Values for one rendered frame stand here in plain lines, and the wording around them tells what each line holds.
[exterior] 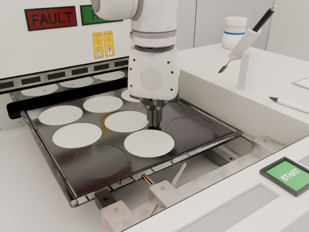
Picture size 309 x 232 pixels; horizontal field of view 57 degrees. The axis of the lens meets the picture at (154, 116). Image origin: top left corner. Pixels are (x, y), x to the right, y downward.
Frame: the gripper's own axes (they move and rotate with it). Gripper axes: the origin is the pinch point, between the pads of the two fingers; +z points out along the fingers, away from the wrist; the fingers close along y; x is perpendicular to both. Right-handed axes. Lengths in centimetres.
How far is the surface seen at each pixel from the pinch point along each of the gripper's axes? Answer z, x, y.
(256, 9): 15, 308, 39
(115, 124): 2.1, -2.4, -8.3
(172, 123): 2.2, 1.6, 3.8
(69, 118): 2.1, -2.0, -19.8
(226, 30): -10.4, 44.9, 12.3
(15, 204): 10.1, -21.8, -20.9
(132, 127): 2.0, -2.7, -4.2
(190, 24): 21, 236, -25
